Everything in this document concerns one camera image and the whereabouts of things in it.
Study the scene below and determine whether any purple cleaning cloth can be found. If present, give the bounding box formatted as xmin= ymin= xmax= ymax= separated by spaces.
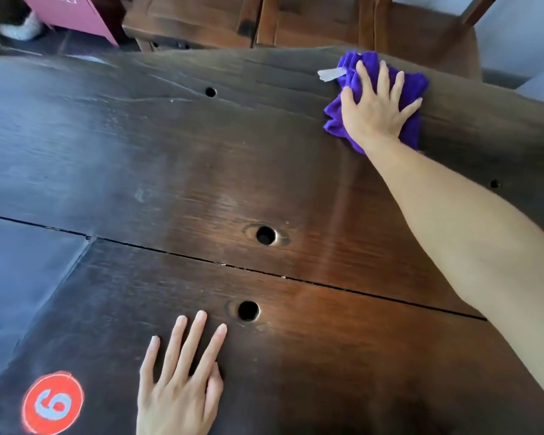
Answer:
xmin=317 ymin=50 xmax=430 ymax=155

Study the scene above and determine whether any person's right hand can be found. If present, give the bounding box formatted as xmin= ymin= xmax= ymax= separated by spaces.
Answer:
xmin=339 ymin=60 xmax=423 ymax=149

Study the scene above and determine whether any round red sticker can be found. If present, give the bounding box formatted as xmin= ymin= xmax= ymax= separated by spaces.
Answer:
xmin=21 ymin=371 xmax=85 ymax=435

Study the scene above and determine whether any white shoe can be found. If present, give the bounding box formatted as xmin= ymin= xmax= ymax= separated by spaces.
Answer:
xmin=0 ymin=11 xmax=44 ymax=41

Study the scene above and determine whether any person's right forearm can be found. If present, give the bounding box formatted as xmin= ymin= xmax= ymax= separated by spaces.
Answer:
xmin=358 ymin=135 xmax=544 ymax=415

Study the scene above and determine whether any dark wooden chair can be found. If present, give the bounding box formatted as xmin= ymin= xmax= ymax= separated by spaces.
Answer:
xmin=254 ymin=0 xmax=500 ymax=82
xmin=121 ymin=0 xmax=264 ymax=53

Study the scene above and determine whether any person's left hand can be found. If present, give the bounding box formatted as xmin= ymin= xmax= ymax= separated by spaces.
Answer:
xmin=136 ymin=310 xmax=228 ymax=435

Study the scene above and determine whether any pink cabinet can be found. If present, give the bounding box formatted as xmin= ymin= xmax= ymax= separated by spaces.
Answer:
xmin=20 ymin=0 xmax=119 ymax=47

